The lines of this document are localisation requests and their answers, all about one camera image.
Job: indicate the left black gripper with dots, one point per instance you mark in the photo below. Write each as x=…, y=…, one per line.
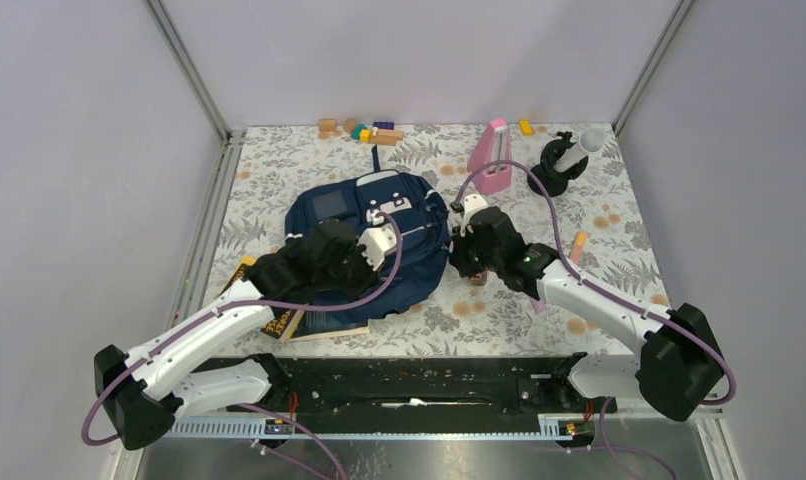
x=370, y=279

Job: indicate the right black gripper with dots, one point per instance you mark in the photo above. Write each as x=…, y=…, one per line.
x=459, y=258

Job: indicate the yellow black treehouse book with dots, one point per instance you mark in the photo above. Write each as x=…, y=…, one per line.
x=285, y=322

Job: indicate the navy blue student backpack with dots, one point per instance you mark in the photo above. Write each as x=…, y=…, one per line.
x=420, y=212

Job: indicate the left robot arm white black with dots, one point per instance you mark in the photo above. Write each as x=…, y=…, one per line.
x=142, y=392

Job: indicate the dark blue paperback book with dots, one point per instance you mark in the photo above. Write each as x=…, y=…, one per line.
x=321, y=325

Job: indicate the orange pink highlighter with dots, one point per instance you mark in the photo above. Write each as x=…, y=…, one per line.
x=578, y=246

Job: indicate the floral patterned table mat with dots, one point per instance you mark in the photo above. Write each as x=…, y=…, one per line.
x=277, y=163

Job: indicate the pink metronome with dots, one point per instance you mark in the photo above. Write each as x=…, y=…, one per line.
x=493, y=145

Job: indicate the black stand with white tube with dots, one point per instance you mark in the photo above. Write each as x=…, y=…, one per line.
x=564, y=159

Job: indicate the teal wooden block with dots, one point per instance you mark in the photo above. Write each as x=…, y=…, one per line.
x=356, y=132

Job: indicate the tan wooden cube block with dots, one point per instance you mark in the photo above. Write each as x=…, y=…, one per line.
x=327, y=125

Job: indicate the long tan wooden block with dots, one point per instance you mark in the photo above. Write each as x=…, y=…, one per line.
x=385, y=137

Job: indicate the round tan wooden block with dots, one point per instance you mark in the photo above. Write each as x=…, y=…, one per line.
x=349, y=125

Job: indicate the purple wooden block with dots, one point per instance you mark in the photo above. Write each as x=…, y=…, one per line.
x=384, y=125

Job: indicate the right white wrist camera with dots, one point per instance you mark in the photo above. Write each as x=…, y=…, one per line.
x=467, y=207

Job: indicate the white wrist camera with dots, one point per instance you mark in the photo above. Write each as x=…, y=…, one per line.
x=467, y=207
x=375, y=244

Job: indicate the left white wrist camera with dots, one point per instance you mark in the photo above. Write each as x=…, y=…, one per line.
x=375, y=244

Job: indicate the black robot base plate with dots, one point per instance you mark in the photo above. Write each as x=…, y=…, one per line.
x=491, y=386

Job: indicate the slotted grey cable duct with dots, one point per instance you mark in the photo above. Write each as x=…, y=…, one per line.
x=384, y=426

